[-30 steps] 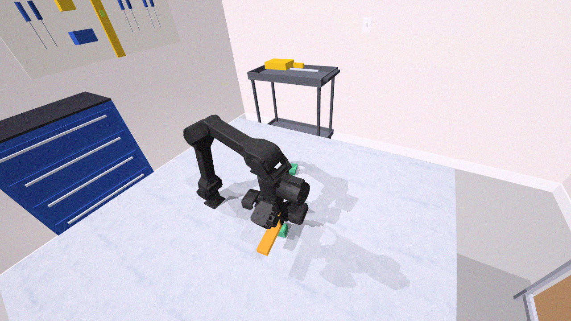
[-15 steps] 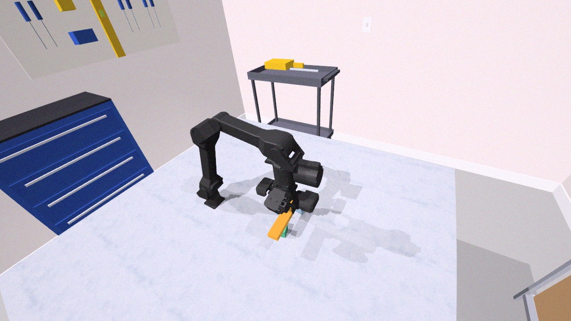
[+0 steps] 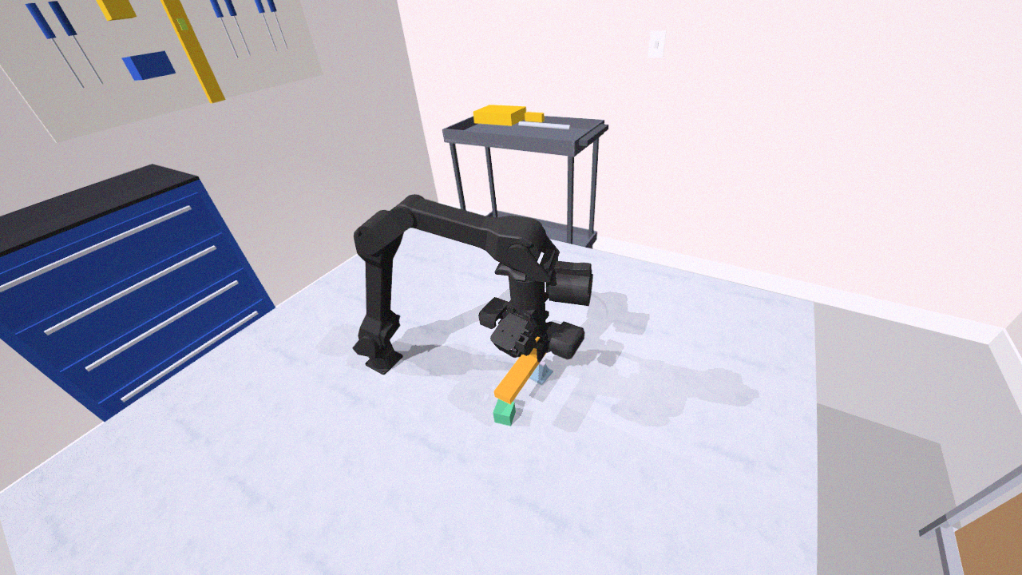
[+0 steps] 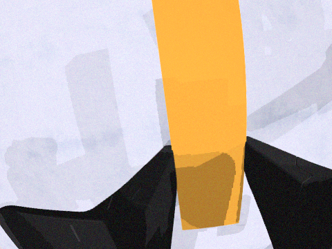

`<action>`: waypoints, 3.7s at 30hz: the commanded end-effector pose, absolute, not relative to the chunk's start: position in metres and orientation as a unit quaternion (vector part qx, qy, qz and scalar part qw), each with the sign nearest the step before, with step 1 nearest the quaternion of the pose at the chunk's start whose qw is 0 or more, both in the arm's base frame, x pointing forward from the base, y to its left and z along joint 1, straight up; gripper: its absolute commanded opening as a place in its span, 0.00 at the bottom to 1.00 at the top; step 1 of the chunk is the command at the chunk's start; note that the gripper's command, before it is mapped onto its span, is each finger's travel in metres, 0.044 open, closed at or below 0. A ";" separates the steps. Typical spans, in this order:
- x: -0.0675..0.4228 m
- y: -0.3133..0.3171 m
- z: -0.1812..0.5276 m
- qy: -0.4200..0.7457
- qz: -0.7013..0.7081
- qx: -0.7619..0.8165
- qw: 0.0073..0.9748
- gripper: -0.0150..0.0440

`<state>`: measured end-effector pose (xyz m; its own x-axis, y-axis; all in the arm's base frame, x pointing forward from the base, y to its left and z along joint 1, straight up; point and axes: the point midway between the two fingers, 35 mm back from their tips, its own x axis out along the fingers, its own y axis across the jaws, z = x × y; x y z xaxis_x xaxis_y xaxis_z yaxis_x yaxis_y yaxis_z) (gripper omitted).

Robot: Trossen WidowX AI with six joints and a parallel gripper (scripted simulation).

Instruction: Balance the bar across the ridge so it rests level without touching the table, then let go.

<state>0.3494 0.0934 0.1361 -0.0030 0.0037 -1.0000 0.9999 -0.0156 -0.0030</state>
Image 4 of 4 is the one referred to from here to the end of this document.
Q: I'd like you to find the orange bar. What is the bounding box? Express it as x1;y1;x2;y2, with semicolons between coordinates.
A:
151;0;247;230

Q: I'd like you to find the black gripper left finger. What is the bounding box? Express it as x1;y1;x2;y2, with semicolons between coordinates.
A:
0;146;177;249

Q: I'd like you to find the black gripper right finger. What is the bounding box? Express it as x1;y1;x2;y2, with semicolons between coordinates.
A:
244;136;332;249

